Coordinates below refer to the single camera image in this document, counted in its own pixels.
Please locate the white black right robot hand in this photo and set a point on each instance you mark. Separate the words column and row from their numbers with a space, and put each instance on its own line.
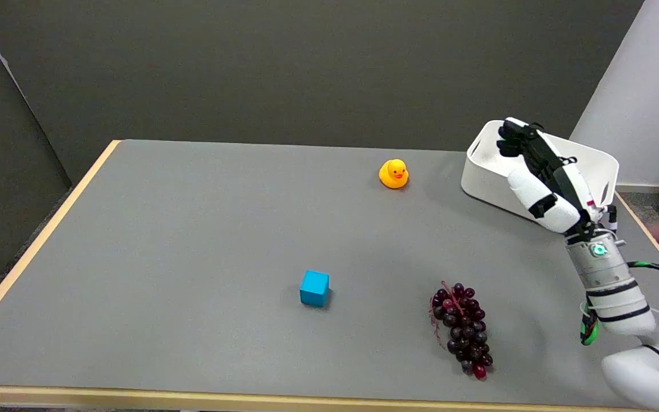
column 541, row 189

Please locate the dark purple grape bunch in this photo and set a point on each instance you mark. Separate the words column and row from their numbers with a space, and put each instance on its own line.
column 465, row 329

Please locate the white plastic bin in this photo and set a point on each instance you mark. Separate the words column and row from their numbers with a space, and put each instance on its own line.
column 492, row 171

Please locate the yellow rubber duck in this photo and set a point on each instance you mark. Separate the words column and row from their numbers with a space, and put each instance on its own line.
column 393, row 173

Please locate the blue cube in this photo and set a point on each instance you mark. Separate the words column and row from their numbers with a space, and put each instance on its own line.
column 314, row 288

